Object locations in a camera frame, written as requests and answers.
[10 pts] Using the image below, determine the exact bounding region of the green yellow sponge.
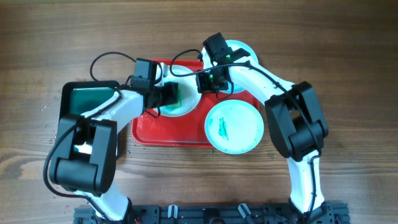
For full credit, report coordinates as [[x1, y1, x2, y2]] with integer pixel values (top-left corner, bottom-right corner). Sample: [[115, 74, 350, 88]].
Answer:
[[160, 93, 182, 114]]

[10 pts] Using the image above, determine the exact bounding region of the white plate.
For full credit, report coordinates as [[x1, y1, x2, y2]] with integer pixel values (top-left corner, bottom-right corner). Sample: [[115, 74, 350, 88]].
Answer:
[[155, 62, 201, 117]]

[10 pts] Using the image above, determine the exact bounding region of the light blue plate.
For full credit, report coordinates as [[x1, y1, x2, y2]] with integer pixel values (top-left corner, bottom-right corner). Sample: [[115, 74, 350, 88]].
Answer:
[[204, 100, 264, 155], [201, 40, 259, 93]]

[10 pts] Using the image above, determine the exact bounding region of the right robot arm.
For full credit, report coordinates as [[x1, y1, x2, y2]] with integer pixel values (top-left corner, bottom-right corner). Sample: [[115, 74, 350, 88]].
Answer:
[[198, 49, 328, 218]]

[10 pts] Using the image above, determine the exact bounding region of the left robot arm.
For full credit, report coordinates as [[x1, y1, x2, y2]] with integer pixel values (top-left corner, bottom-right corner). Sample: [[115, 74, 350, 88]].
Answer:
[[43, 80, 179, 223]]

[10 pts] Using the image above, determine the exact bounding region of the red plastic tray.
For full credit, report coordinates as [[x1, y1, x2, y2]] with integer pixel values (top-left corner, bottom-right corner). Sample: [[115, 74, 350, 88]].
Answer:
[[131, 58, 261, 148]]

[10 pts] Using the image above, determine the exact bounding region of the black water tray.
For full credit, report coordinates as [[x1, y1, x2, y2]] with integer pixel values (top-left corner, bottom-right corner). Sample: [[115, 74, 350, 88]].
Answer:
[[58, 80, 122, 159]]

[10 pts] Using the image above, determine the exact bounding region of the right black cable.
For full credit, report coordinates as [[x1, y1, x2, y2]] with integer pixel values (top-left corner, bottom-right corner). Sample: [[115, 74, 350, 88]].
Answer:
[[169, 49, 323, 218]]

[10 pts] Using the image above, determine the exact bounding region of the black cable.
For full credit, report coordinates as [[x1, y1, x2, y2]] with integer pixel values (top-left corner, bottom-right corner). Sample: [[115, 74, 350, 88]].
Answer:
[[42, 51, 165, 224], [169, 49, 323, 218]]

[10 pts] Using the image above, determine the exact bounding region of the left black cable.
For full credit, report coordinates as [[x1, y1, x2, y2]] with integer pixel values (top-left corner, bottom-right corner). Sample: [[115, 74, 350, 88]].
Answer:
[[42, 51, 165, 224]]

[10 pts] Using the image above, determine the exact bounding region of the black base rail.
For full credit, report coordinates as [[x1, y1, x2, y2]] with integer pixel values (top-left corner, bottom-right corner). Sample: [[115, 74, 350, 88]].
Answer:
[[73, 202, 351, 224]]

